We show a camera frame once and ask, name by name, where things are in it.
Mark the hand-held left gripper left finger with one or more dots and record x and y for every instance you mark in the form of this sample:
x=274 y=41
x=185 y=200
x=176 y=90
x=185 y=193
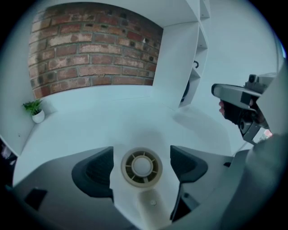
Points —
x=96 y=168

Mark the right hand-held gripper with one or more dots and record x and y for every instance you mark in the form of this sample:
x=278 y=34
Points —
x=231 y=93

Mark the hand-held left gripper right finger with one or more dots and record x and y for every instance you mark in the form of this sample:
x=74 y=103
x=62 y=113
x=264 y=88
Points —
x=186 y=166

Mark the beige and white fan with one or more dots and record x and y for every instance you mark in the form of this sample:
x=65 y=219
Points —
x=141 y=166

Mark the person's right hand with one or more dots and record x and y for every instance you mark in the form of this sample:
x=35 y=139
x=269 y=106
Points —
x=222 y=107

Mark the white shelf unit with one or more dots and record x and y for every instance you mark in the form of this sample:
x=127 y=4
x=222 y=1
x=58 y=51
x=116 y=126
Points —
x=180 y=63

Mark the small potted green plant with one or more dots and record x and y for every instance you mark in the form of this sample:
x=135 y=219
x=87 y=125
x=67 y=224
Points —
x=37 y=112

